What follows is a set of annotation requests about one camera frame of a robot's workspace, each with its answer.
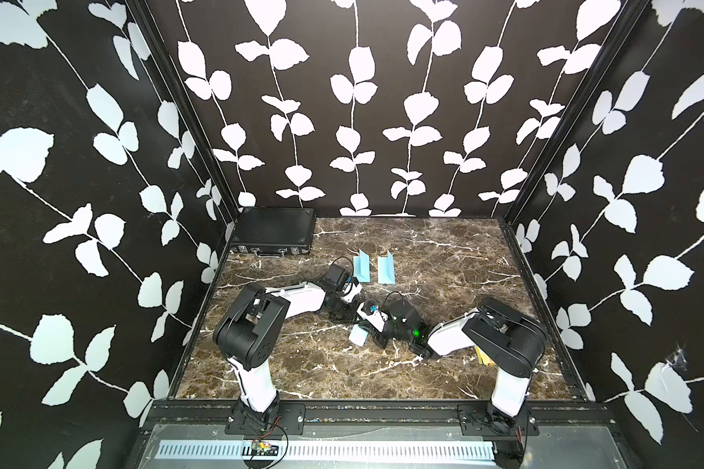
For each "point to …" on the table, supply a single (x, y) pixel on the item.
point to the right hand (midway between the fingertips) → (359, 321)
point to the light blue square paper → (386, 269)
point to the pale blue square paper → (362, 267)
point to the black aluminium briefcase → (274, 232)
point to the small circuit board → (262, 448)
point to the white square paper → (358, 335)
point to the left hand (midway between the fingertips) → (362, 315)
